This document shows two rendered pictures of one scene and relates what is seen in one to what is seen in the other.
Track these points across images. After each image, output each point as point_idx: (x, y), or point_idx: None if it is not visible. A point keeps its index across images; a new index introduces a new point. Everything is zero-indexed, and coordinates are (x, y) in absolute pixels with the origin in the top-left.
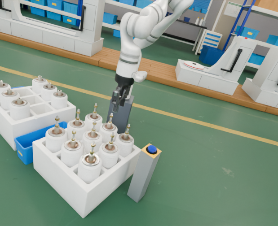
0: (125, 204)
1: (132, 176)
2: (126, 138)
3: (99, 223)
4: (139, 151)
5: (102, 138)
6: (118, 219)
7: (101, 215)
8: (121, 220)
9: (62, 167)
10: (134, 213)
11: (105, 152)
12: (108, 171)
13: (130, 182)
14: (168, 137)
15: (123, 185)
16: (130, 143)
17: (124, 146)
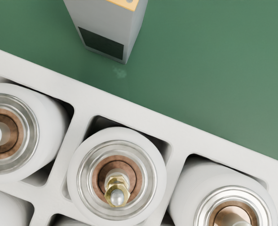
0: (160, 59)
1: (127, 48)
2: (6, 127)
3: (241, 109)
4: None
5: None
6: (214, 63)
7: (218, 112)
8: (212, 53)
9: None
10: (176, 25)
11: (159, 186)
12: (178, 139)
13: (73, 67)
14: None
15: (96, 84)
16: (27, 98)
17: (51, 119)
